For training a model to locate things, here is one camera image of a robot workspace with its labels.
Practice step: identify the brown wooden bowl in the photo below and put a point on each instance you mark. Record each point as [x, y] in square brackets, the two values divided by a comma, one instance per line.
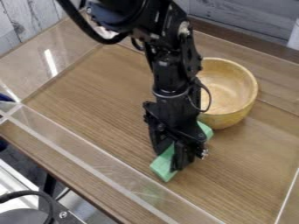
[232, 87]

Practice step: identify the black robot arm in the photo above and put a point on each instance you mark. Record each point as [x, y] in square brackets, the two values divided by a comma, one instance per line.
[160, 31]

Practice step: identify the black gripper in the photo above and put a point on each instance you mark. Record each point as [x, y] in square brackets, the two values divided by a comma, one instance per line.
[172, 124]

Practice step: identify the green rectangular block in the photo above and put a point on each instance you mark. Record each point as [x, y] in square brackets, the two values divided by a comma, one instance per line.
[160, 166]

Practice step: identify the black metal bracket with screw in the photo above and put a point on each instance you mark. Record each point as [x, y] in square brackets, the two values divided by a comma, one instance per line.
[57, 214]

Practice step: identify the clear acrylic tray enclosure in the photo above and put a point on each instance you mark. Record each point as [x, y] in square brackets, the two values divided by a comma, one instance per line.
[78, 125]

